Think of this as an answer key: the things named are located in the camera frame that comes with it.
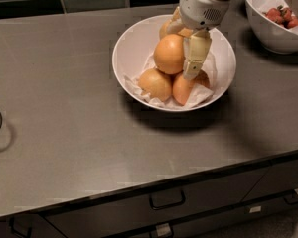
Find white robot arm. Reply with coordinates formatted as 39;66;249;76
167;0;229;80

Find white paper liner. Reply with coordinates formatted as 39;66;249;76
124;53;217;110

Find right drawer with handle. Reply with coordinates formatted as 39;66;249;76
244;155;298;201

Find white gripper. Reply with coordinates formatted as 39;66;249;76
166;0;229;80

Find left drawer with handle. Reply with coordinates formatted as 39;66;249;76
0;214;67;238

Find middle drawer with handle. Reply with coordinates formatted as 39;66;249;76
48;168;266;238

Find orange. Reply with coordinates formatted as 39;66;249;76
138;68;172;102
154;34;185;74
159;20;193;39
173;70;211;105

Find red strawberries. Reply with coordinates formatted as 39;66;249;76
263;6;298;29

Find lower drawer with label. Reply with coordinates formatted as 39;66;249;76
102;190;298;238

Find white bowl with oranges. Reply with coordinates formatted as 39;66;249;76
112;15;236;112

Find white bowl with strawberries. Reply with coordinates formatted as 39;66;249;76
245;0;298;54

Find drawer with handle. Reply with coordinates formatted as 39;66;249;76
244;155;298;201
0;214;67;238
48;168;266;238

